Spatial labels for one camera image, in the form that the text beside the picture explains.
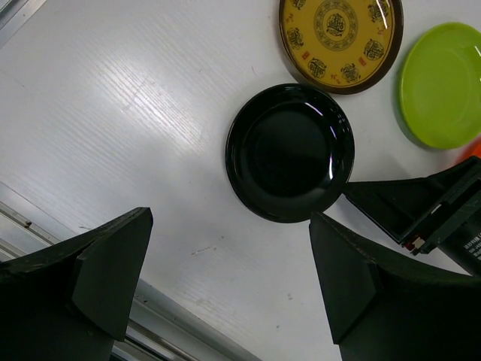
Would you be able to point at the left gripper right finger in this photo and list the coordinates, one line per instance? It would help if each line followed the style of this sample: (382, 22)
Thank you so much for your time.
(382, 305)

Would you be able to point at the orange plate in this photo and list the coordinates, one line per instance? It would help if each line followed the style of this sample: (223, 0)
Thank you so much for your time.
(473, 149)

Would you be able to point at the yellow brown patterned plate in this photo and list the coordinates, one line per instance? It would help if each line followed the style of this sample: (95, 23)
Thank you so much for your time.
(341, 46)

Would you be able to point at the black plate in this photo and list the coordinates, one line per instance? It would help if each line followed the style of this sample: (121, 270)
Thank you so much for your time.
(289, 152)

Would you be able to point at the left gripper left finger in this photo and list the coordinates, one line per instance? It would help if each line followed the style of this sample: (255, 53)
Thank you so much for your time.
(72, 300)

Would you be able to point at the green plate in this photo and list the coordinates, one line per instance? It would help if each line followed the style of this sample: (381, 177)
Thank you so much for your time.
(439, 87)

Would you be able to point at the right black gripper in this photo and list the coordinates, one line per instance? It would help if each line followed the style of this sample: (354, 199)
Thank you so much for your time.
(408, 211)

